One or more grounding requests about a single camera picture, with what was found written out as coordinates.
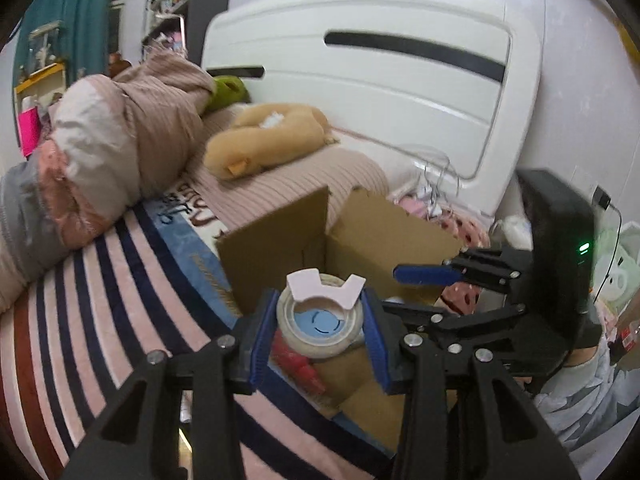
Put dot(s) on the clear tape roll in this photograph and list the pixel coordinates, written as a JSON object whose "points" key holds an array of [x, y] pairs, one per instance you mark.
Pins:
{"points": [[320, 327]]}

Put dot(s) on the pink quilted duvet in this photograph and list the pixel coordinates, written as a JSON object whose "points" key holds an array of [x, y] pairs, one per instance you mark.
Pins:
{"points": [[110, 145]]}

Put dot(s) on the person's right forearm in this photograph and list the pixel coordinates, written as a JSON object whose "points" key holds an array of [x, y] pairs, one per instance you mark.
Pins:
{"points": [[580, 400]]}

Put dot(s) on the teal curtain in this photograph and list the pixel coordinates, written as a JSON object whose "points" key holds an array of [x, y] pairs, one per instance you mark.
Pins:
{"points": [[75, 25]]}

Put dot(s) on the white bed headboard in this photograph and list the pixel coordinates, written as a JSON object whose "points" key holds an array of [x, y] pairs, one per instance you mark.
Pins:
{"points": [[390, 95]]}

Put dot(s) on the tan plush toy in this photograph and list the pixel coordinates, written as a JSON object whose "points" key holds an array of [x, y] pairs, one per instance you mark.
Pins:
{"points": [[270, 140]]}

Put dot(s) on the pink dotted cloth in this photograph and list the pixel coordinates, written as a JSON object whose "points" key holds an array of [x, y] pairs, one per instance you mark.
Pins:
{"points": [[450, 222]]}

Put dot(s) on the red plastic object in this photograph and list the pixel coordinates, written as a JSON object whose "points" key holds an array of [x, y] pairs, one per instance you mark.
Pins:
{"points": [[300, 367]]}

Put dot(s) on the green plush toy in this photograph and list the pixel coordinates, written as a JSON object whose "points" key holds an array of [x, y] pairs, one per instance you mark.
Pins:
{"points": [[227, 91]]}

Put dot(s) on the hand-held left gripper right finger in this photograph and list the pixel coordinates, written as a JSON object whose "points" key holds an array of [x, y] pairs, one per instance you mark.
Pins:
{"points": [[376, 340]]}

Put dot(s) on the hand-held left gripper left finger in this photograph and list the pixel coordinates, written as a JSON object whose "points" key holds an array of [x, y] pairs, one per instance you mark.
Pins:
{"points": [[263, 336]]}

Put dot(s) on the striped blanket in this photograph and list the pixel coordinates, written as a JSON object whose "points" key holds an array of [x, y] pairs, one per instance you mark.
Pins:
{"points": [[100, 310]]}

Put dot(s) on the bright pink box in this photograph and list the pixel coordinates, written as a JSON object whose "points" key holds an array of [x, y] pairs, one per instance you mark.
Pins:
{"points": [[29, 132]]}

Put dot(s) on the pale green pig plush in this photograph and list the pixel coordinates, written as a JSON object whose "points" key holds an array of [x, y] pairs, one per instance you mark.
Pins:
{"points": [[620, 265]]}

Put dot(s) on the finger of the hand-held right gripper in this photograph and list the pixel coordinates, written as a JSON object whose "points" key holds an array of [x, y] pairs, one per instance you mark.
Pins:
{"points": [[450, 321], [425, 275]]}

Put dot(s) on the brown cardboard box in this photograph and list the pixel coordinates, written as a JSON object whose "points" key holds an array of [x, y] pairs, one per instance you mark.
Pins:
{"points": [[295, 240]]}

